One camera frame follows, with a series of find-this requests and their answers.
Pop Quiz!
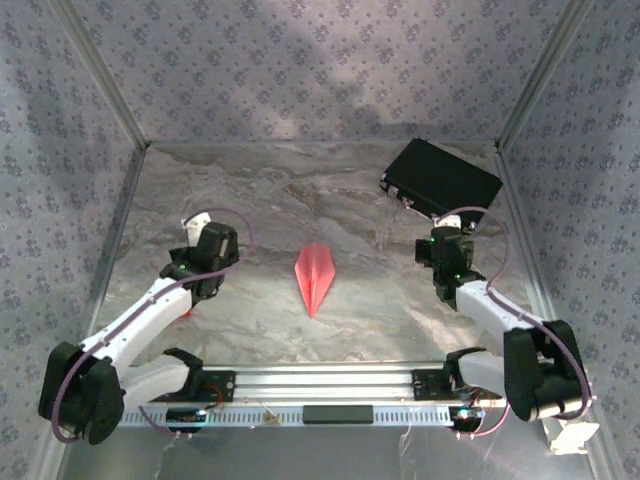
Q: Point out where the pink paper sheet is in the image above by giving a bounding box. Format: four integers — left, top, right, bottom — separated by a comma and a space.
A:
293, 242, 338, 320

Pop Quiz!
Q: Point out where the black hard case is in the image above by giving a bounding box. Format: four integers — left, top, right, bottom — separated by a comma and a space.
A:
378, 137, 504, 232

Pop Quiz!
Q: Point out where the small circuit board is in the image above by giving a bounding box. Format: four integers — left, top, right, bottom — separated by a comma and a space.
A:
166, 407, 209, 427
448, 405, 487, 432

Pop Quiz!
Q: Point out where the black rectangular bar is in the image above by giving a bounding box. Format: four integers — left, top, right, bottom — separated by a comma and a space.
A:
302, 405, 375, 426

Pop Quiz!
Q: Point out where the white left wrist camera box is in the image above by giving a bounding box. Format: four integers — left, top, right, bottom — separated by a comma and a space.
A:
180, 211, 213, 244

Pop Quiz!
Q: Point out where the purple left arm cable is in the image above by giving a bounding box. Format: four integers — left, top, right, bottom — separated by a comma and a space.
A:
52, 207, 255, 444

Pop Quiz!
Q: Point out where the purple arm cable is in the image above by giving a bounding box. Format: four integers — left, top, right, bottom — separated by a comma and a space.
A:
432, 206, 596, 441
52, 207, 255, 444

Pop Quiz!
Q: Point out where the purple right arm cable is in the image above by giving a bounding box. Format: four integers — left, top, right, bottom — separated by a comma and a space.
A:
432, 206, 596, 441

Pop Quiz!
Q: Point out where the aluminium side rail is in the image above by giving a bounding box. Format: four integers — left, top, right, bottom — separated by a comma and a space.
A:
494, 147, 569, 341
77, 144, 151, 351

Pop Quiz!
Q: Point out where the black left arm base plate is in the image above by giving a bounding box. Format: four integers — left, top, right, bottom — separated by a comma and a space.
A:
196, 370, 237, 404

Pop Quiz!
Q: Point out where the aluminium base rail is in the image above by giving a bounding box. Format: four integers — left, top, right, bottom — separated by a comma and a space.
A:
119, 363, 599, 407

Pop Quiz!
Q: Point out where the slotted grey cable duct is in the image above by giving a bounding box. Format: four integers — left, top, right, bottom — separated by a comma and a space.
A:
119, 405, 456, 428

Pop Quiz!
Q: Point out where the aluminium frame post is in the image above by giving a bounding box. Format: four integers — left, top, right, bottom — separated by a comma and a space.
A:
494, 0, 599, 151
52, 0, 152, 149

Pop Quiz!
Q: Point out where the white plastic bracket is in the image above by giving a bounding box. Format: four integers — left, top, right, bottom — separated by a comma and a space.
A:
542, 417, 600, 456

